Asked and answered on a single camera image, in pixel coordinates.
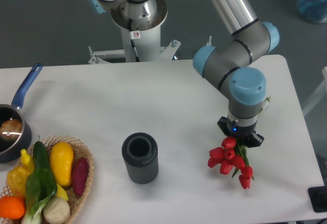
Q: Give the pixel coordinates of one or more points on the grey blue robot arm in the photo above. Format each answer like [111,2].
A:
[227,69]

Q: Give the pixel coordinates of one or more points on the yellow banana piece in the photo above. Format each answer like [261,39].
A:
[61,193]

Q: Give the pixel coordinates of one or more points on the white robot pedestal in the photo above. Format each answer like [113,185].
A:
[140,26]

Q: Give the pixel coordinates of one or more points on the black device at edge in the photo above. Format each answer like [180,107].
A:
[318,198]

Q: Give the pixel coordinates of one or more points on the red tulip bouquet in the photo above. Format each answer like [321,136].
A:
[231,155]

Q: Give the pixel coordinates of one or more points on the small yellow pepper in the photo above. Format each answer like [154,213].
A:
[26,160]

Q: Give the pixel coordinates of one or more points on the green bok choy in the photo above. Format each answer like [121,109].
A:
[40,187]

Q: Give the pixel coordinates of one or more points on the green cucumber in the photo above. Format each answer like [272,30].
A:
[41,156]

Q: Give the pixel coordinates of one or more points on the white frame at right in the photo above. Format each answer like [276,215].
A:
[316,96]

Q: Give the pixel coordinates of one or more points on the dark grey ribbed vase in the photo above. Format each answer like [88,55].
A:
[140,154]

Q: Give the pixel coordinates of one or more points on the blue translucent container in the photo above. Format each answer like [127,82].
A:
[312,10]

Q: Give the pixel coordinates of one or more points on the purple sweet potato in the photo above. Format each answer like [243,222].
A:
[79,176]

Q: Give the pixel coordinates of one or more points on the beige garlic bulb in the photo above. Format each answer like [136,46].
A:
[56,211]

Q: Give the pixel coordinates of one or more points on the brown meat patty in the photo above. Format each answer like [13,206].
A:
[11,129]

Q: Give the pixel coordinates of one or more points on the orange fruit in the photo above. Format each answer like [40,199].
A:
[12,207]

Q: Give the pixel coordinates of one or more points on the blue handled saucepan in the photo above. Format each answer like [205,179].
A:
[10,150]

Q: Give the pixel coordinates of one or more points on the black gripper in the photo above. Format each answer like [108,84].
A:
[246,134]

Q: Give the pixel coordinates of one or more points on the yellow bell pepper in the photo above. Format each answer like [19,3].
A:
[16,179]

